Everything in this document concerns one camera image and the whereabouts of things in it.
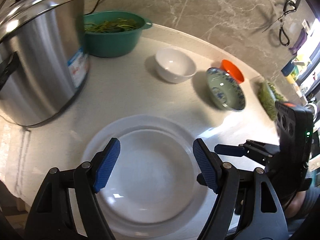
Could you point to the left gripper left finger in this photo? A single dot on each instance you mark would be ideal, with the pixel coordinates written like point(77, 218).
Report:
point(51, 215)

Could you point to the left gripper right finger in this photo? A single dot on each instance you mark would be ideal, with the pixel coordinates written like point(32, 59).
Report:
point(262, 216)

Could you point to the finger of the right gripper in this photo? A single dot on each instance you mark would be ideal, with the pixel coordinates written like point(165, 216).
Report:
point(229, 150)

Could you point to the white deep plate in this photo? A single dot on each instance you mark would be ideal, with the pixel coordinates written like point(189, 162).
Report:
point(153, 181)

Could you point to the orange plastic bowl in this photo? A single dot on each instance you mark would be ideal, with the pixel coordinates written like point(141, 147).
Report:
point(232, 70)

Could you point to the person's right hand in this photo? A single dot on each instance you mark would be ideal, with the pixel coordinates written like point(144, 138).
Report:
point(295, 205)

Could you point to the large white flat plate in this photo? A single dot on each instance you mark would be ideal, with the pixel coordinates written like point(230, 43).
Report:
point(171, 229)

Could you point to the blue patterned ceramic bowl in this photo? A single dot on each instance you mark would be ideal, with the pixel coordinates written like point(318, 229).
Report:
point(225, 92)

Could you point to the clear container of greens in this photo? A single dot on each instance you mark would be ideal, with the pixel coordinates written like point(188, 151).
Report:
point(268, 95)

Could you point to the white ceramic bowl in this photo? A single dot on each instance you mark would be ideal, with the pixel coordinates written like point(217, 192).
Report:
point(174, 66)

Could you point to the purple vegetable peeler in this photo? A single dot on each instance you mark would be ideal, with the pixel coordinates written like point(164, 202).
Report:
point(299, 42)

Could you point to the stainless steel pot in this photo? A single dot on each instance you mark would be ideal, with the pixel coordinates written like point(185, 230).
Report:
point(44, 63)

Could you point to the teal colander with greens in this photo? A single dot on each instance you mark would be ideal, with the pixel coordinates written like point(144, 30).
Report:
point(113, 33)

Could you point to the black handled scissors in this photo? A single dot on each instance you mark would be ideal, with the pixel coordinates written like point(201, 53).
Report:
point(288, 7)

